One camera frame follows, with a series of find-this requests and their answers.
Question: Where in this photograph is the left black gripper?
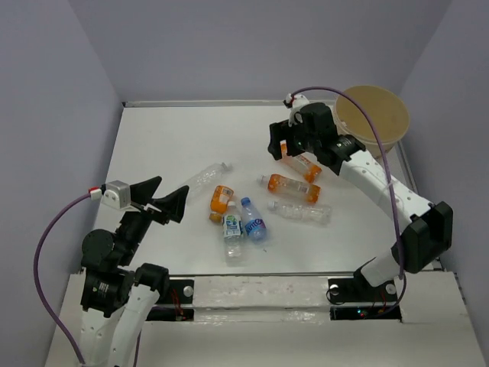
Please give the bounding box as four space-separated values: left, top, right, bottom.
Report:
118 174 190 262

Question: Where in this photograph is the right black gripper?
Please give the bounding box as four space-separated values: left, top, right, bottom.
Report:
267 117 319 160

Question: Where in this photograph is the orange tea bottle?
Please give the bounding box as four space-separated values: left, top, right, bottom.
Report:
257 174 321 204
280 142 322 184

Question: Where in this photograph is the clear bottle white cap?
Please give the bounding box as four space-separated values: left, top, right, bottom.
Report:
267 200 332 226

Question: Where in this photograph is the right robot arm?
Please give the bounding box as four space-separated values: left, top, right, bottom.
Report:
267 102 453 300

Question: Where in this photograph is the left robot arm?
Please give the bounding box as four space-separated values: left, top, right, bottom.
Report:
79 176 189 366

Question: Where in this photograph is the beige plastic bin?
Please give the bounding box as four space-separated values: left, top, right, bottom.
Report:
332 85 410 160

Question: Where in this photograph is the clear crushed bottle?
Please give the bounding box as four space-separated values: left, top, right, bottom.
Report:
182 162 233 202

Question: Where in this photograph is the orange juice bottle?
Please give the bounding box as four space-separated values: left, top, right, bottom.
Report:
209 185 234 223

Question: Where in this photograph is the green label water bottle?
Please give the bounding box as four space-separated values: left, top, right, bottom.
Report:
222 201 244 265

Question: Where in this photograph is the blue cap water bottle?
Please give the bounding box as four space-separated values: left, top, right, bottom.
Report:
241 196 267 242

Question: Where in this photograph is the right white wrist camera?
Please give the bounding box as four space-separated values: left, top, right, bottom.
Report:
283 93 310 127

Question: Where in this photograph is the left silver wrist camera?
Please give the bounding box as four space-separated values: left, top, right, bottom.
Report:
101 180 131 210

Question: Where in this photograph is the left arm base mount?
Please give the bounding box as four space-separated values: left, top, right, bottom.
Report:
147 278 195 322

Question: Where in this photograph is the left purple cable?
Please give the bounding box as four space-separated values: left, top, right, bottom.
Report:
33 186 103 364

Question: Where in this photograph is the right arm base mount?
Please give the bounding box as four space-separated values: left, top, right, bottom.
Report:
325 278 402 321

